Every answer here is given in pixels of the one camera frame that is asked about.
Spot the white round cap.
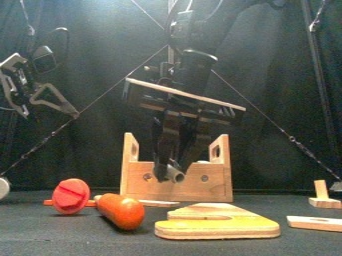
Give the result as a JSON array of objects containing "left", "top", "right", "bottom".
[{"left": 0, "top": 176, "right": 12, "bottom": 201}]

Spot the grey toy nail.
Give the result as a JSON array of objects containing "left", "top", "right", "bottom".
[{"left": 164, "top": 164, "right": 187, "bottom": 184}]

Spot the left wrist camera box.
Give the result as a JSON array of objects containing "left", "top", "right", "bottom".
[{"left": 31, "top": 45, "right": 59, "bottom": 74}]

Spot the diagonal brace cable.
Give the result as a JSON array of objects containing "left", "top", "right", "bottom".
[
  {"left": 0, "top": 0, "right": 226, "bottom": 177},
  {"left": 130, "top": 0, "right": 342, "bottom": 183}
]

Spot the red toy screw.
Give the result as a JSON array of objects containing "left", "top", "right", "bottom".
[{"left": 43, "top": 177, "right": 97, "bottom": 216}]

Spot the wooden toolbox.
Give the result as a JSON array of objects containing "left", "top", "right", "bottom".
[{"left": 119, "top": 132, "right": 235, "bottom": 204}]

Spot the black frame pole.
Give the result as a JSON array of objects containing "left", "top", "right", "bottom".
[{"left": 301, "top": 0, "right": 339, "bottom": 161}]

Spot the black looped cable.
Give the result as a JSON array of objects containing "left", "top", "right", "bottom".
[{"left": 43, "top": 26, "right": 72, "bottom": 66}]

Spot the wooden plank with hole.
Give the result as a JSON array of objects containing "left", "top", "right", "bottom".
[{"left": 284, "top": 215, "right": 342, "bottom": 234}]

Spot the orange handled toy screwdriver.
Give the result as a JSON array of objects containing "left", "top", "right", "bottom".
[{"left": 93, "top": 192, "right": 147, "bottom": 232}]

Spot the flat wooden strip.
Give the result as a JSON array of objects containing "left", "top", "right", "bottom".
[{"left": 136, "top": 199, "right": 182, "bottom": 209}]

